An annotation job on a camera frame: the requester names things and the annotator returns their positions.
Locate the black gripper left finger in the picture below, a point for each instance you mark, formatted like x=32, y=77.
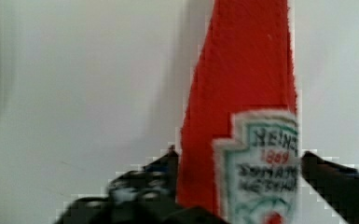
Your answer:
x=147, y=196

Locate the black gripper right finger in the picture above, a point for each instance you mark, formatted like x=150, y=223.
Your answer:
x=337, y=184

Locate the red plush ketchup bottle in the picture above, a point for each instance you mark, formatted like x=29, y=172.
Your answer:
x=239, y=138

